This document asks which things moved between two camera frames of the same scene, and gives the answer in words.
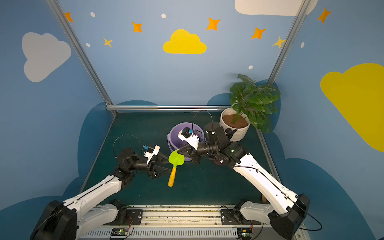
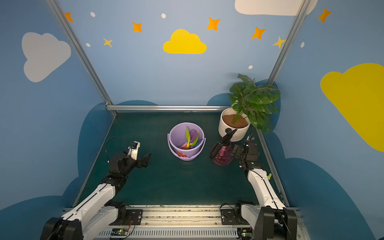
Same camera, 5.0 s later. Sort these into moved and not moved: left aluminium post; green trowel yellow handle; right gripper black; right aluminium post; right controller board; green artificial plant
Moved: right gripper black; green trowel yellow handle
Not moved: green artificial plant; right aluminium post; right controller board; left aluminium post
